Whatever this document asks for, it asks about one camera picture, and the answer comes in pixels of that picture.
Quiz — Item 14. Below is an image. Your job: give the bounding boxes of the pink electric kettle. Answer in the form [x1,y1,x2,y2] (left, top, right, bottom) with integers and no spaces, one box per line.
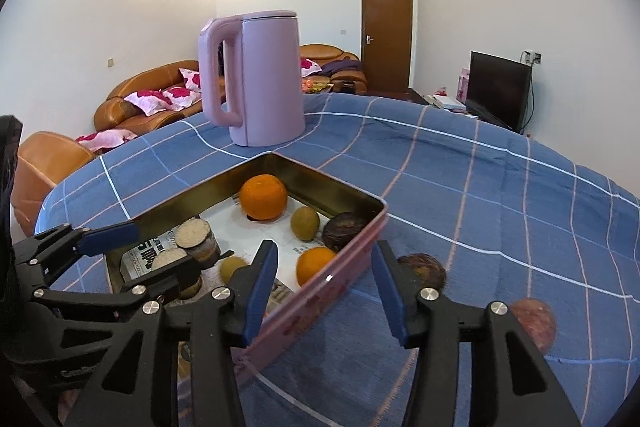
[196,10,307,148]

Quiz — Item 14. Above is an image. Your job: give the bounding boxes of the white papers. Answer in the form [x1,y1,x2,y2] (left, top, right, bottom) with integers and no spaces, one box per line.
[425,94,468,112]

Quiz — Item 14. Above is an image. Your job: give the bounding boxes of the brown wooden door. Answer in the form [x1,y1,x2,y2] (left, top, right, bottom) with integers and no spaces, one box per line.
[360,0,414,94]

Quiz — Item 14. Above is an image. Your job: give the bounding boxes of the kiwi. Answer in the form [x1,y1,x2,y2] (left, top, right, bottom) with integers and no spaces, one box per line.
[290,206,321,242]
[219,256,249,282]

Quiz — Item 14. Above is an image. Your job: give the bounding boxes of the dark television stand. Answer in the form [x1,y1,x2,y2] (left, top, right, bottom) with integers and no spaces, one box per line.
[385,88,468,112]

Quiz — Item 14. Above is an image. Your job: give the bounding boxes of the purple cloth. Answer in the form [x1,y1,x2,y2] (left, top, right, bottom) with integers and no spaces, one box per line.
[320,59,362,78]

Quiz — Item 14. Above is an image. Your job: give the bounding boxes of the dark brown round root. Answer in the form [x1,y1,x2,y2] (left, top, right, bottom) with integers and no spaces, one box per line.
[321,212,373,253]

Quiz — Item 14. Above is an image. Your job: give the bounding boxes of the blue checked blanket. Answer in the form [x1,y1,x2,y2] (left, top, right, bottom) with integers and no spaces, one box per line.
[35,93,640,427]

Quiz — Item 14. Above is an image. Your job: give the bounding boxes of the black television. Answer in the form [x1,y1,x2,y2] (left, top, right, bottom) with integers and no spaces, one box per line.
[465,51,533,134]

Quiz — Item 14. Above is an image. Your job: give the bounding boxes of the orange leather armchair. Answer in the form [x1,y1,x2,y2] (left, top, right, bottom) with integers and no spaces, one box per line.
[11,131,99,239]

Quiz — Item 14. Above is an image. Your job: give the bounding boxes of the orange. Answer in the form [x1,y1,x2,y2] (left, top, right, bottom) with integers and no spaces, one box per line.
[295,247,338,288]
[239,174,289,222]

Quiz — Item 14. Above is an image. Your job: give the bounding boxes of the large purple round root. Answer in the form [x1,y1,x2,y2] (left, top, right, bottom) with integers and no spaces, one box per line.
[510,298,557,355]

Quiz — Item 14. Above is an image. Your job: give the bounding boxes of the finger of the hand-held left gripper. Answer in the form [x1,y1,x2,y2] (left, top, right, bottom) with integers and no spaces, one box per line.
[31,256,203,324]
[14,220,142,289]

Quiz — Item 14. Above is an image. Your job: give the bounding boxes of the black power cable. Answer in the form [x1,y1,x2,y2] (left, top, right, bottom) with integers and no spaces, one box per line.
[525,63,537,135]

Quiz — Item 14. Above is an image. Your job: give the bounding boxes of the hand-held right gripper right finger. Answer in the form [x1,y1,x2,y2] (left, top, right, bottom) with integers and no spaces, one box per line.
[371,239,583,427]

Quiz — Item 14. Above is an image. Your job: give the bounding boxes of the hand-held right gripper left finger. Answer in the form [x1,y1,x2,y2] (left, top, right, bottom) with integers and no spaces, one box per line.
[62,239,279,427]

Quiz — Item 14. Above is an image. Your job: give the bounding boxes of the pink tin box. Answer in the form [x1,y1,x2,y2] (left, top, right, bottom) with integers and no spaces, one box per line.
[102,152,390,390]

